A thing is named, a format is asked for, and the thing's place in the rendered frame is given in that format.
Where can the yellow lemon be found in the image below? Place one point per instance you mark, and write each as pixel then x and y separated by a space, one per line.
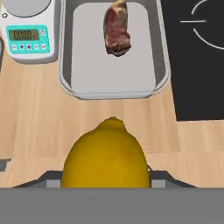
pixel 105 157

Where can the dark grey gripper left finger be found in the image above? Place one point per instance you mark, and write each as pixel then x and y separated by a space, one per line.
pixel 48 178

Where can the white kitchen scale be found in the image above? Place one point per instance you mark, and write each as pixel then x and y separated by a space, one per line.
pixel 27 32

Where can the grey object at counter edge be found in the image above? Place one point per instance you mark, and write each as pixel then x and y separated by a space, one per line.
pixel 3 164

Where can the raw red steak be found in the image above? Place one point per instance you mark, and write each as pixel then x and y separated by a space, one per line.
pixel 116 29

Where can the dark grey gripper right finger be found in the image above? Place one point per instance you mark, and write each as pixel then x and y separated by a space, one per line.
pixel 162 178

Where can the grey tupperware container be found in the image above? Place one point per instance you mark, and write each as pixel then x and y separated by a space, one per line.
pixel 113 70

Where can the black hob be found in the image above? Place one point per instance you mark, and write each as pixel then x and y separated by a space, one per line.
pixel 198 64

